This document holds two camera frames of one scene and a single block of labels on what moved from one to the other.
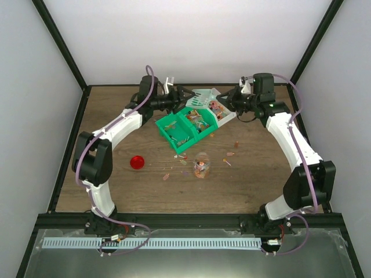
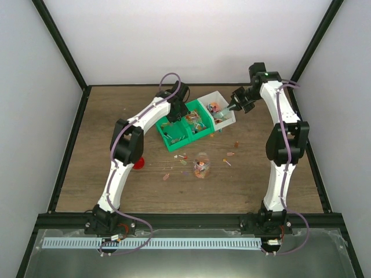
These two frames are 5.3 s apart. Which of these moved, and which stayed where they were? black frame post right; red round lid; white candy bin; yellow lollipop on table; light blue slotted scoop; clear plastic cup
Moved: light blue slotted scoop; white candy bin
Stayed: clear plastic cup; black frame post right; red round lid; yellow lollipop on table
